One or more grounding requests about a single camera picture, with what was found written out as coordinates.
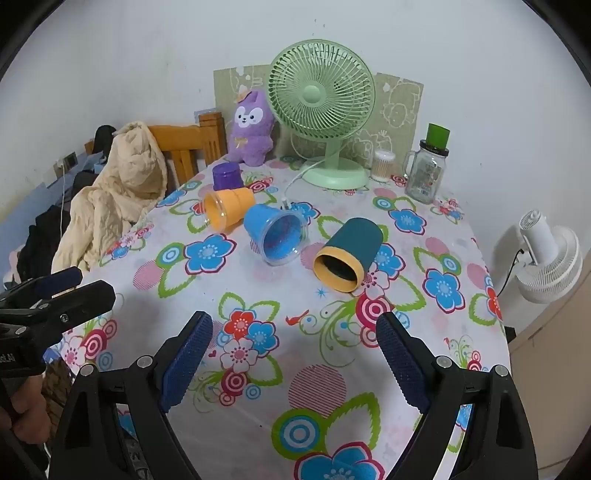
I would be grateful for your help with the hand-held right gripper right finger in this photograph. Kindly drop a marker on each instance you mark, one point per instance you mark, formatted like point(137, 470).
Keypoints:
point(402, 364)

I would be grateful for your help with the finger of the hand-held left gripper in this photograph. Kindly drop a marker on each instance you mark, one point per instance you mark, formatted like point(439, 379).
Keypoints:
point(57, 280)
point(83, 300)

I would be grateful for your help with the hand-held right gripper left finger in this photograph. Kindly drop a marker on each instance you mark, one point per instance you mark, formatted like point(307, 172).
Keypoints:
point(184, 364)

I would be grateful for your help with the teal cup with yellow rim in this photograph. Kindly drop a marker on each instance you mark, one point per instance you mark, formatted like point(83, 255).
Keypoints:
point(358, 240)

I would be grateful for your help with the blue cup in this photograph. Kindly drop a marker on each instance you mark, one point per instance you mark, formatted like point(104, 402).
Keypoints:
point(259, 221)

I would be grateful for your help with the orange cup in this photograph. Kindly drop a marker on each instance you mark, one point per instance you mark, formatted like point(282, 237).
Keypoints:
point(236, 205)

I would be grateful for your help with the purple cup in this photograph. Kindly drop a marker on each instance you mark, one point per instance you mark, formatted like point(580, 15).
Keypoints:
point(227, 175)

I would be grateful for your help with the person's left hand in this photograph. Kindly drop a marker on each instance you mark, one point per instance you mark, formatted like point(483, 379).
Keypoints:
point(30, 408)

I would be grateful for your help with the dark clothes pile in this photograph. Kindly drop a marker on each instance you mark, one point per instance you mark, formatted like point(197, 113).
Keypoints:
point(41, 235)

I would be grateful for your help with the floral tablecloth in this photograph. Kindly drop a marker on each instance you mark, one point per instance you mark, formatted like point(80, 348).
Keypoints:
point(277, 332)

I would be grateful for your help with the beige crumpled cloth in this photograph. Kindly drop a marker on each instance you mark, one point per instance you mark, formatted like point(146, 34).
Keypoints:
point(124, 184)

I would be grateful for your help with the black cloth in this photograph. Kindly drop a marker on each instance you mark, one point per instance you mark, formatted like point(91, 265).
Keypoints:
point(104, 138)

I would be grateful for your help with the beige cabinet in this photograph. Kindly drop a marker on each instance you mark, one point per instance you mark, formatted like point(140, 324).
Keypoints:
point(554, 350)

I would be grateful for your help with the white fan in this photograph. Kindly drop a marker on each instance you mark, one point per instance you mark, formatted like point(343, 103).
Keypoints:
point(551, 258)

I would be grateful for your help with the glass jar with green lid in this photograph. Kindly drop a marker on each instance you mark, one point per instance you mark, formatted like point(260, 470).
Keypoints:
point(425, 177)

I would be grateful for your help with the wooden chair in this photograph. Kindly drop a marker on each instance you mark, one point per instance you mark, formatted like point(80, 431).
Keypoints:
point(184, 138)

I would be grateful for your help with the cotton swab container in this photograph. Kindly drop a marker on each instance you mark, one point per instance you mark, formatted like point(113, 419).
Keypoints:
point(383, 166)

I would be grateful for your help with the purple plush toy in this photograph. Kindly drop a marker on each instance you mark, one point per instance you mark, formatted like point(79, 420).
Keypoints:
point(251, 121)

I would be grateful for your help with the green desk fan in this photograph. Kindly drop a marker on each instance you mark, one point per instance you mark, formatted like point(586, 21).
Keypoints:
point(318, 94)

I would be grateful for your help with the wall socket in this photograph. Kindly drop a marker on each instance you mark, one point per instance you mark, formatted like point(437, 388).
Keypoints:
point(67, 161)

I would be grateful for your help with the green printed wall sheet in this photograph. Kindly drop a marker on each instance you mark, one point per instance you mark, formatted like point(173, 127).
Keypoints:
point(401, 106)

